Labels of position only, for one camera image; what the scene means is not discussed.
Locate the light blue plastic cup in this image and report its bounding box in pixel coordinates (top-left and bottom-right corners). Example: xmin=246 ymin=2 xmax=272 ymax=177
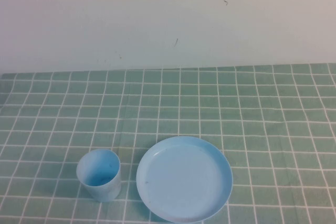
xmin=76 ymin=148 xmax=122 ymax=203

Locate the light blue round plate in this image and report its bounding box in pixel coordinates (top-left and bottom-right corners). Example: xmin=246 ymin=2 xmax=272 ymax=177
xmin=135 ymin=136 xmax=234 ymax=223

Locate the green white checked tablecloth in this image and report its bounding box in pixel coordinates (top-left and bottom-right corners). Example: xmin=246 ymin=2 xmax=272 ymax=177
xmin=0 ymin=62 xmax=336 ymax=224

